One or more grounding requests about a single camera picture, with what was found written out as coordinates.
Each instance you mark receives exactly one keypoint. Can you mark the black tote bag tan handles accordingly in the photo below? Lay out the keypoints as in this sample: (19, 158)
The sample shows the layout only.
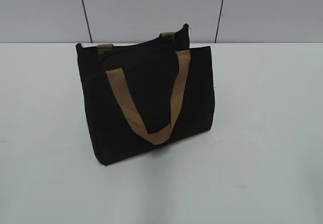
(142, 97)

